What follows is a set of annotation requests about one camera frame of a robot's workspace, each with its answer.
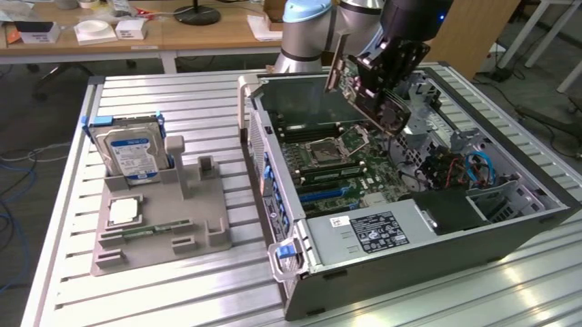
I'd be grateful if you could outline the open dark grey PC case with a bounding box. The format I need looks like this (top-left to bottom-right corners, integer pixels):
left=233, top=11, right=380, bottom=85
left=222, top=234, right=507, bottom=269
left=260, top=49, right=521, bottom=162
left=234, top=66, right=582, bottom=323

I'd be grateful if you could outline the hard disk with blue carrier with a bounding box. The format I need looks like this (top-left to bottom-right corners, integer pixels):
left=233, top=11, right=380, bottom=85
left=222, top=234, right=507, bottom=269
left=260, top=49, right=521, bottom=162
left=78, top=111, right=176, bottom=187

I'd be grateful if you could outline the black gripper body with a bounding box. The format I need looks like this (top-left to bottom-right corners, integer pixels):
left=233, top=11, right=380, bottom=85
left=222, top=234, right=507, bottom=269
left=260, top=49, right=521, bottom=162
left=379, top=0, right=455, bottom=44

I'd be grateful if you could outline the grey case latch blue tab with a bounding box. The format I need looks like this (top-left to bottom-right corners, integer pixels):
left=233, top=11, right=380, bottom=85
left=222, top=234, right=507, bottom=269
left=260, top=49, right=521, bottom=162
left=267, top=238, right=309, bottom=283

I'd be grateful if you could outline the CPU socket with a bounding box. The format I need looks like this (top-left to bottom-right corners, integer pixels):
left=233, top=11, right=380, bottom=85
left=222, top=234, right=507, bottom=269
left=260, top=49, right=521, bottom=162
left=307, top=138, right=347, bottom=164

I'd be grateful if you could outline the blue disk wire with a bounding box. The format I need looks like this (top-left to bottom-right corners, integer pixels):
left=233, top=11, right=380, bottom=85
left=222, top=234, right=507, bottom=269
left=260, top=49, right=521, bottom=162
left=465, top=151, right=496, bottom=187

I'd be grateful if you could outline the silver CPU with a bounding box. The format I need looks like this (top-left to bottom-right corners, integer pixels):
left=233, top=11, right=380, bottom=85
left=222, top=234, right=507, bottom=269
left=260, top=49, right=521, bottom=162
left=106, top=199, right=140, bottom=225

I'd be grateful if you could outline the green motherboard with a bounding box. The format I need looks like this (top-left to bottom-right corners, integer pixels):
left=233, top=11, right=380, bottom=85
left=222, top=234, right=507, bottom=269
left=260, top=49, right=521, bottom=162
left=272, top=119, right=409, bottom=219

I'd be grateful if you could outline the green RAM stick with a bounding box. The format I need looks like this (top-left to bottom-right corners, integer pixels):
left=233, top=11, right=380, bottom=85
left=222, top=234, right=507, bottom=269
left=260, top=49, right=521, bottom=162
left=120, top=221, right=189, bottom=238

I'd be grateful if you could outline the wooden desk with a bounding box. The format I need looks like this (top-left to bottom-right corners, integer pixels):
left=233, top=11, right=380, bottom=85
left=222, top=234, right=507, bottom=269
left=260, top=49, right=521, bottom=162
left=0, top=0, right=409, bottom=65

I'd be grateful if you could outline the grey slanted disk bay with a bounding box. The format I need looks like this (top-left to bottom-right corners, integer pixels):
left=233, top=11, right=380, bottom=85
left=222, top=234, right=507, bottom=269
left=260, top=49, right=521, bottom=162
left=465, top=180, right=546, bottom=225

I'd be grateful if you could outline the white table frame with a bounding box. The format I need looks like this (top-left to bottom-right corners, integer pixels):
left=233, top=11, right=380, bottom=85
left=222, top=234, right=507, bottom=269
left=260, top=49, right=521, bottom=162
left=495, top=0, right=582, bottom=93

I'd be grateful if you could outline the silver disk bay cage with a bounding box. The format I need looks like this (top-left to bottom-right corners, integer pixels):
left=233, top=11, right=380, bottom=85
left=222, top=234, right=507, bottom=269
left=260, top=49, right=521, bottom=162
left=389, top=98, right=455, bottom=164

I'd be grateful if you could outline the white floor cable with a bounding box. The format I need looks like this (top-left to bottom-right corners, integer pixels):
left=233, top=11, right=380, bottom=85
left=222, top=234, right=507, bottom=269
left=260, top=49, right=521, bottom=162
left=0, top=142, right=69, bottom=163

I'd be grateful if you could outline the white paper stack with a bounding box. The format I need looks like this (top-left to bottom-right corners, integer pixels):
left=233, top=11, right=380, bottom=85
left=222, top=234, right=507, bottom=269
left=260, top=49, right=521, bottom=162
left=246, top=13, right=285, bottom=42

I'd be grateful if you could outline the graphics card with black fan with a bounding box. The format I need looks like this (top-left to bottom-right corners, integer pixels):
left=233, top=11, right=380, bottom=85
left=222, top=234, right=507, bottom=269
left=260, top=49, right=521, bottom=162
left=324, top=32, right=415, bottom=137

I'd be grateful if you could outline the brown cardboard box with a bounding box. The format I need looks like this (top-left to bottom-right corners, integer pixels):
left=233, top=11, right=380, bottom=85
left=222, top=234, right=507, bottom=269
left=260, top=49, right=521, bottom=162
left=263, top=0, right=288, bottom=31

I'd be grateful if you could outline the red disk wire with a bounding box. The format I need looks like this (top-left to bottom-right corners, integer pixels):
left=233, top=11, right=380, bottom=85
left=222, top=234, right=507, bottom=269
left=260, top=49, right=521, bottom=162
left=443, top=156, right=460, bottom=187

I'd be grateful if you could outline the grey power supply unit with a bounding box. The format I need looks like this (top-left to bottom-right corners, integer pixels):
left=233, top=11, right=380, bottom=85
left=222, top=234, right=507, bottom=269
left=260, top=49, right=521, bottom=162
left=304, top=199, right=437, bottom=266

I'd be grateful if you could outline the small white cardboard box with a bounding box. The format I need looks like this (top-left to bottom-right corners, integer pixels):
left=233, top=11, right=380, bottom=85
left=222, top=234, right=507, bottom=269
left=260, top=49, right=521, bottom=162
left=114, top=18, right=149, bottom=40

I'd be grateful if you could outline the blue floor cable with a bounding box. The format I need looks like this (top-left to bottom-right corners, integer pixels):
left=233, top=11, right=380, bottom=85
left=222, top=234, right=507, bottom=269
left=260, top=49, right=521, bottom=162
left=0, top=163, right=37, bottom=294

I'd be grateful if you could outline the dark installed RAM stick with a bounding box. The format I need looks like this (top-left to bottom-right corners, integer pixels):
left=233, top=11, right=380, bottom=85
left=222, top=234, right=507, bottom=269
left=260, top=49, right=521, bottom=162
left=297, top=166, right=364, bottom=181

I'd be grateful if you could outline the white box with black top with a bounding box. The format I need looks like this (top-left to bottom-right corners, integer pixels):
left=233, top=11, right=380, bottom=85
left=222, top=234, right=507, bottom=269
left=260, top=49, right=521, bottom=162
left=13, top=20, right=61, bottom=44

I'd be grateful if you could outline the black power adapter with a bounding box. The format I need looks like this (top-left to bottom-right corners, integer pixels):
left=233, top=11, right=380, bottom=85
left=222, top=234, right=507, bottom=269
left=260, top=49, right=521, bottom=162
left=488, top=66, right=515, bottom=82

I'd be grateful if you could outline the metal socket cover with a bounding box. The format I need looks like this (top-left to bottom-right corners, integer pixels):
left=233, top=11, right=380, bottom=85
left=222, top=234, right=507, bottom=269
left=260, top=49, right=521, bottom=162
left=337, top=125, right=369, bottom=156

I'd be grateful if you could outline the white round container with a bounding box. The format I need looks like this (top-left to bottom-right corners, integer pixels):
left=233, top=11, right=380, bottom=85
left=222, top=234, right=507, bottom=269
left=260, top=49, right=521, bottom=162
left=72, top=19, right=118, bottom=46

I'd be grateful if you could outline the grey parts rack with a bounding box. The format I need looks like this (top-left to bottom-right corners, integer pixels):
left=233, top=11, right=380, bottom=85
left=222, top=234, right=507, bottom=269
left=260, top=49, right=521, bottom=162
left=88, top=134, right=230, bottom=277

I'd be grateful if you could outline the wooden cabinet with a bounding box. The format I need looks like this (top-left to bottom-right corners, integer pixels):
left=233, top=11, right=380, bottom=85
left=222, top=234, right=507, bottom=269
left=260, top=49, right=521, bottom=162
left=385, top=0, right=521, bottom=79

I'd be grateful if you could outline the blue expansion slot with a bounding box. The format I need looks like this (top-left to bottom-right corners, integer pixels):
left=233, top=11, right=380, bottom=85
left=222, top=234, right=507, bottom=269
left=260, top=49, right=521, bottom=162
left=297, top=189, right=344, bottom=202

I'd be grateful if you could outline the black round stand base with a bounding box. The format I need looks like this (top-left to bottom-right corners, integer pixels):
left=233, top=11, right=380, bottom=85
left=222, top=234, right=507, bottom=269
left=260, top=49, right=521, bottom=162
left=174, top=0, right=221, bottom=27

